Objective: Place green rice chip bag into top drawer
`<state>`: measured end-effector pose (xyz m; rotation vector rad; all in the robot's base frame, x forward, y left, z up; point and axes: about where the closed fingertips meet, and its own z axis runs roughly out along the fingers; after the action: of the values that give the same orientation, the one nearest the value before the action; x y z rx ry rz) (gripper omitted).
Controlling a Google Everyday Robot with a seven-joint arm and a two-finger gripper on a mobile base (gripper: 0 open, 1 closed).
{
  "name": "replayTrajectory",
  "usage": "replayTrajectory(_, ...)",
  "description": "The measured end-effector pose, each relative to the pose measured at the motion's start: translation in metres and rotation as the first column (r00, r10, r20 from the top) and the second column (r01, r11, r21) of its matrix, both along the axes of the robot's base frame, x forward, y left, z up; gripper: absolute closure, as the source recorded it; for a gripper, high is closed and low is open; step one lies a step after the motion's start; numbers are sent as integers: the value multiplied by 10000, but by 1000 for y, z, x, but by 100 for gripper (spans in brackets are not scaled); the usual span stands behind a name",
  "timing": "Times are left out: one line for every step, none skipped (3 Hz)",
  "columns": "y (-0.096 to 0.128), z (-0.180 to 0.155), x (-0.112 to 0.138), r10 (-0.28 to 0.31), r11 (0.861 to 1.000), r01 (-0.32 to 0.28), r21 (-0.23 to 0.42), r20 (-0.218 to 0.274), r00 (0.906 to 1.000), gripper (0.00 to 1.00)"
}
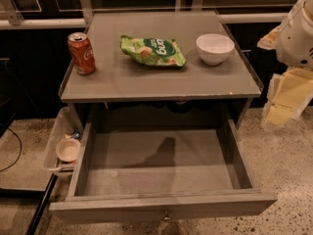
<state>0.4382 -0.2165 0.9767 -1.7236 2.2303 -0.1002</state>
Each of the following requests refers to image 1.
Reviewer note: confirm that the small blue object in bin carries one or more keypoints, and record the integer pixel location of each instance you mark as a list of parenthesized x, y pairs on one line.
[(76, 134)]

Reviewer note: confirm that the open grey top drawer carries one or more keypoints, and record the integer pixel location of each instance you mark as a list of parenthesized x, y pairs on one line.
[(137, 162)]

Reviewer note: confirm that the grey metal railing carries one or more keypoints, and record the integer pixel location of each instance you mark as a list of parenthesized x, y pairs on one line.
[(69, 13)]

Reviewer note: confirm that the metal drawer knob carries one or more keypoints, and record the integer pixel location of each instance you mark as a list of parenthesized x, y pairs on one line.
[(166, 217)]

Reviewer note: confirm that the small beige bowl in bin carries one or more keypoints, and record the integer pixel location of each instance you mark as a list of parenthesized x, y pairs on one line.
[(67, 150)]

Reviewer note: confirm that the green rice chip bag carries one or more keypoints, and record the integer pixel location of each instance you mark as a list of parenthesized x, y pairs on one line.
[(154, 52)]

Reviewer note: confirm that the black floor bar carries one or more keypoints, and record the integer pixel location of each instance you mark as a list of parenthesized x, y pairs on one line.
[(41, 197)]

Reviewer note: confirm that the orange soda can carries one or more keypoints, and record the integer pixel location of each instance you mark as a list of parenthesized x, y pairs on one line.
[(81, 53)]

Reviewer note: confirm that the grey cabinet with table top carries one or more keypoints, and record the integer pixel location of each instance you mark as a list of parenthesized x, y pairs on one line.
[(118, 78)]

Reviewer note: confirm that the white ceramic bowl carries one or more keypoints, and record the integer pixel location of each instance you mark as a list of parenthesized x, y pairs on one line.
[(214, 48)]

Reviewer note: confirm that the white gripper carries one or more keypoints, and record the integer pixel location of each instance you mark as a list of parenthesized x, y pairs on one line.
[(295, 39)]

